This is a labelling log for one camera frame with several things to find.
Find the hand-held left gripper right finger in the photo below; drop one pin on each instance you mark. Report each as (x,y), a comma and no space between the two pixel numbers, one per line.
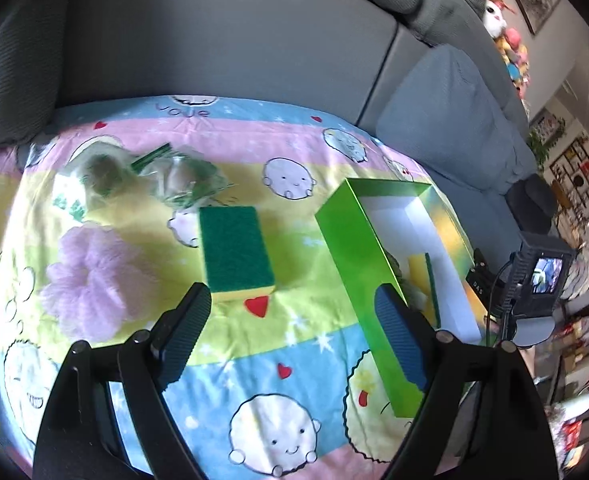
(399,340)

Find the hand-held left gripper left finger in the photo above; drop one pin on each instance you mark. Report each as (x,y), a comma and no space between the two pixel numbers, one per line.
(184,340)

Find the green and yellow sponge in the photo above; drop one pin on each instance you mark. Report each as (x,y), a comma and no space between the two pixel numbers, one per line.
(234,250)
(419,272)

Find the purple bath loofah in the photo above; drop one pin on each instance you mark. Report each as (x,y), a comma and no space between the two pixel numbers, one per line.
(94,280)

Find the green cardboard box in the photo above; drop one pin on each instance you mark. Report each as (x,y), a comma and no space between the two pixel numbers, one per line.
(344,245)

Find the plastic bag with green strip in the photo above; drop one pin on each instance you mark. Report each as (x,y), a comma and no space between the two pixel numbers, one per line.
(184,175)

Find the plastic bag with green label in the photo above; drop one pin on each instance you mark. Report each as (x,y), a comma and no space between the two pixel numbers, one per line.
(99,170)

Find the dark cloth object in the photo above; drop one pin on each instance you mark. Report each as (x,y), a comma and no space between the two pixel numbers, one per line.
(529,200)

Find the green potted plant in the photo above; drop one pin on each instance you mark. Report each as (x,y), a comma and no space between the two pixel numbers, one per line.
(544,135)

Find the printed cartoon blanket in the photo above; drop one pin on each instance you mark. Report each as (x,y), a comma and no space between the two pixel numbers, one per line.
(299,240)

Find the blue-grey cushion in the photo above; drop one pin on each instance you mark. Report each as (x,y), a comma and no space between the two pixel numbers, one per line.
(449,110)

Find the pile of colourful plush toys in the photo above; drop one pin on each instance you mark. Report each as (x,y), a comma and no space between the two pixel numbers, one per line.
(514,60)

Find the white plush toy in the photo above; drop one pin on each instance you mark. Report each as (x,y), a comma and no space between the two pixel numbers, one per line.
(494,15)

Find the grey sofa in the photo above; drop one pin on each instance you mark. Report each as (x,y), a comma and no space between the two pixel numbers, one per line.
(224,35)

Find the dark wall shelf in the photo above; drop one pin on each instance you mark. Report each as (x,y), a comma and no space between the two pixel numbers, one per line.
(576,175)

